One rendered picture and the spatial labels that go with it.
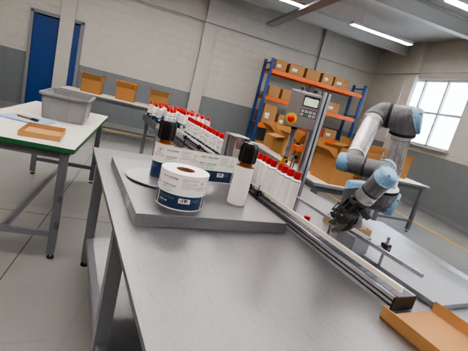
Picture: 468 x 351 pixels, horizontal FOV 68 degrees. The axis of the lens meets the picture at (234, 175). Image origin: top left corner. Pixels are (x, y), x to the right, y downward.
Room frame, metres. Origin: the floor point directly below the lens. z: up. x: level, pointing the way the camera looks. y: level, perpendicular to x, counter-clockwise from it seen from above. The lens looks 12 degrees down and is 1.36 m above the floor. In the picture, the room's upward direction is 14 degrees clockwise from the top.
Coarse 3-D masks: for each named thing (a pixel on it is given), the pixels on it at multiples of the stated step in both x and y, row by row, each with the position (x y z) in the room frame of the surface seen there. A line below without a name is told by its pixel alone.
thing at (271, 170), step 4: (272, 160) 1.85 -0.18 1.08; (272, 164) 1.85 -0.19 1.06; (268, 168) 1.85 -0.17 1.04; (272, 168) 1.84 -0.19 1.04; (268, 172) 1.85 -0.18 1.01; (272, 172) 1.84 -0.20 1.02; (268, 176) 1.84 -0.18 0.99; (272, 176) 1.84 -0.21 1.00; (268, 180) 1.84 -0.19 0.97; (264, 184) 1.85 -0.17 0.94; (268, 184) 1.84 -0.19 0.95; (264, 188) 1.85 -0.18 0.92; (268, 188) 1.84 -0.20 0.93; (268, 192) 1.84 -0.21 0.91
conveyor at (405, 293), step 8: (280, 208) 1.68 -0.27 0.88; (288, 216) 1.58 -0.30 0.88; (304, 224) 1.52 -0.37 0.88; (312, 232) 1.44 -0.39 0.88; (320, 240) 1.37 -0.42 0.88; (336, 248) 1.32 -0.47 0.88; (344, 256) 1.25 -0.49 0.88; (352, 264) 1.20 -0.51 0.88; (368, 272) 1.15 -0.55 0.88; (376, 280) 1.10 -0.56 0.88; (392, 288) 1.07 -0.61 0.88; (400, 296) 1.03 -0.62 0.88; (408, 296) 1.04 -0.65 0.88
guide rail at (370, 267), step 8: (272, 200) 1.72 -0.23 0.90; (288, 208) 1.59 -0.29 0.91; (296, 216) 1.53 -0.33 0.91; (312, 224) 1.43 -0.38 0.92; (320, 232) 1.38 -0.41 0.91; (328, 240) 1.33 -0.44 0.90; (344, 248) 1.25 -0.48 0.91; (352, 256) 1.21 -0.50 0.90; (360, 264) 1.17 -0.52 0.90; (368, 264) 1.14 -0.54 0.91; (376, 272) 1.11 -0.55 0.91; (384, 280) 1.07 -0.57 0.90; (392, 280) 1.06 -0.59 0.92; (400, 288) 1.02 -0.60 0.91
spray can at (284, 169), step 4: (284, 168) 1.75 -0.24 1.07; (280, 172) 1.76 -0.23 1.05; (284, 172) 1.74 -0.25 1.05; (280, 176) 1.74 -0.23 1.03; (276, 180) 1.75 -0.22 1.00; (280, 180) 1.74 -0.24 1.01; (276, 184) 1.74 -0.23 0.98; (280, 184) 1.74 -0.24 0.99; (276, 188) 1.74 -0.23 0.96; (280, 188) 1.74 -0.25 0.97; (276, 192) 1.74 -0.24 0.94; (276, 196) 1.74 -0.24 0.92
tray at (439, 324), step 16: (384, 320) 0.94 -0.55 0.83; (400, 320) 0.90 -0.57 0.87; (416, 320) 0.99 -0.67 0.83; (432, 320) 1.01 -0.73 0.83; (448, 320) 1.03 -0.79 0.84; (464, 320) 0.99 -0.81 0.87; (416, 336) 0.85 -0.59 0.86; (432, 336) 0.92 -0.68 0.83; (448, 336) 0.94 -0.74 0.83; (464, 336) 0.96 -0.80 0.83
